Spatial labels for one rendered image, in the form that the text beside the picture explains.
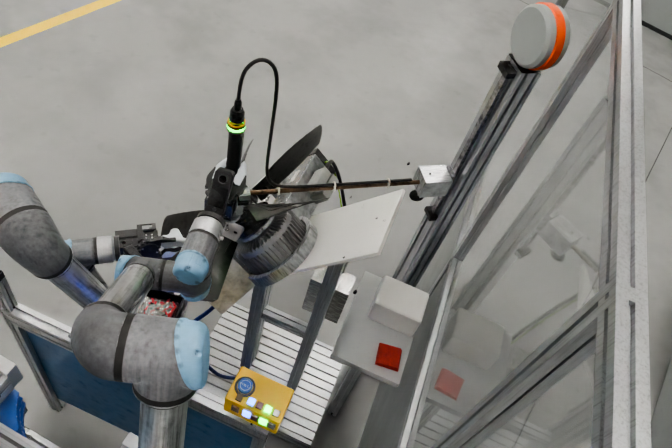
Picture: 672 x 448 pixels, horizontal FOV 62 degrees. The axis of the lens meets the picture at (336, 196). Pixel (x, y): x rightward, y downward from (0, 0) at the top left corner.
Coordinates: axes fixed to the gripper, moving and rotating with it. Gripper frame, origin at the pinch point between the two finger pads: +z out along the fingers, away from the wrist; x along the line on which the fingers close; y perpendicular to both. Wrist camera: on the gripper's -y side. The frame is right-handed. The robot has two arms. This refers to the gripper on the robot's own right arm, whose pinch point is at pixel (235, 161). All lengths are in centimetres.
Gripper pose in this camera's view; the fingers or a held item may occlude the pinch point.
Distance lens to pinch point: 149.9
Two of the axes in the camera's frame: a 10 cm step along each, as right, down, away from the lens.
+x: 9.6, 2.7, 0.3
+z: 1.9, -7.3, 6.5
